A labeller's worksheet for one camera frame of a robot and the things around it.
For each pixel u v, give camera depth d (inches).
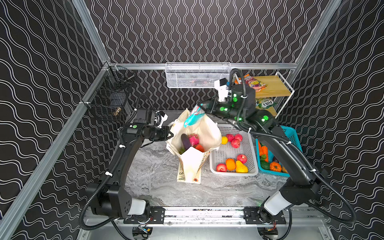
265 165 33.1
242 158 35.4
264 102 39.5
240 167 33.1
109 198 15.6
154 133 25.6
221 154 37.5
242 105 17.4
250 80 33.7
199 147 35.0
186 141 36.1
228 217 29.6
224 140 38.4
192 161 27.0
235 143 37.4
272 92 34.1
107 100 37.2
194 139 36.8
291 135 38.0
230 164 34.6
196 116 24.1
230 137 38.5
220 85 21.6
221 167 33.4
